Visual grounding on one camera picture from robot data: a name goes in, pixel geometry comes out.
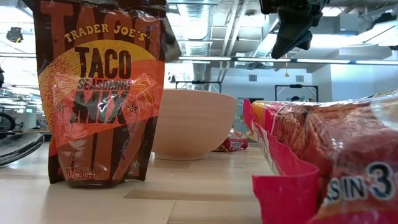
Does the red ramen packet 3 print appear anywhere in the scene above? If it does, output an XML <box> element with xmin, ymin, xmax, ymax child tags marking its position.
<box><xmin>243</xmin><ymin>90</ymin><xmax>398</xmax><ymax>224</ymax></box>

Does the row of ceiling light strips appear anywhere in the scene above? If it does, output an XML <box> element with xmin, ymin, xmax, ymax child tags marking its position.
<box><xmin>178</xmin><ymin>55</ymin><xmax>398</xmax><ymax>65</ymax></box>

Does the black station frame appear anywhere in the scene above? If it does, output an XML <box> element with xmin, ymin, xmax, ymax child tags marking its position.
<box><xmin>175</xmin><ymin>80</ymin><xmax>223</xmax><ymax>96</ymax></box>
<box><xmin>274</xmin><ymin>83</ymin><xmax>319</xmax><ymax>103</ymax></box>

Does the silver ventilation duct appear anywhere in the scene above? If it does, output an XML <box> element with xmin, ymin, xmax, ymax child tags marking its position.
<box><xmin>175</xmin><ymin>0</ymin><xmax>214</xmax><ymax>93</ymax></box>

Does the metal spoon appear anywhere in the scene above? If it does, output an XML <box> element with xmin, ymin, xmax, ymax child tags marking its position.
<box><xmin>0</xmin><ymin>132</ymin><xmax>45</xmax><ymax>167</ymax></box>

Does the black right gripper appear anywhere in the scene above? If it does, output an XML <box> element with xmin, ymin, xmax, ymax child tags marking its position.
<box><xmin>259</xmin><ymin>0</ymin><xmax>330</xmax><ymax>60</ymax></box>

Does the peach ceramic bowl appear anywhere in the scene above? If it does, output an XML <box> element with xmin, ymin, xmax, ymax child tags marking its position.
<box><xmin>151</xmin><ymin>88</ymin><xmax>238</xmax><ymax>161</ymax></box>

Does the orange taco seasoning mix packet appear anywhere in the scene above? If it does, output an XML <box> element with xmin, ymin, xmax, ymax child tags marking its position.
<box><xmin>30</xmin><ymin>0</ymin><xmax>167</xmax><ymax>190</ymax></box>

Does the black hanging device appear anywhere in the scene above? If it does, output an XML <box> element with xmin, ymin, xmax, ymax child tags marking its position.
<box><xmin>6</xmin><ymin>27</ymin><xmax>24</xmax><ymax>44</ymax></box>

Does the red beef ramen packet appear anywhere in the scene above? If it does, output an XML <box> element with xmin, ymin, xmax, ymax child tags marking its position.
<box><xmin>213</xmin><ymin>128</ymin><xmax>249</xmax><ymax>153</ymax></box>

